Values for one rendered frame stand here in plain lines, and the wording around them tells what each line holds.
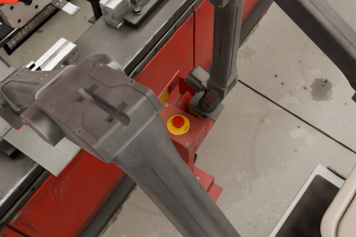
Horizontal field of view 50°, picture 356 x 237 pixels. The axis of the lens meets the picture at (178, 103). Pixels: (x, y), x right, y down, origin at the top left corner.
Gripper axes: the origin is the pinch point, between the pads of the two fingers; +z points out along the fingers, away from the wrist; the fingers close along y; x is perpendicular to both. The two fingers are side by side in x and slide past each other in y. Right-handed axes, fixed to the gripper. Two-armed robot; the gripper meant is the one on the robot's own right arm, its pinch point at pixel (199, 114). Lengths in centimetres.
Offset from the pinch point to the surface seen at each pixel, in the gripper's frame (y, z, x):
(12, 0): 47, -45, 24
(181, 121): 3.7, -8.0, 9.3
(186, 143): -1.5, -6.7, 13.8
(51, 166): 23, -22, 44
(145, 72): 24.2, 4.9, -4.0
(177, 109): 7.0, -4.0, 4.8
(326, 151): -67, 56, -50
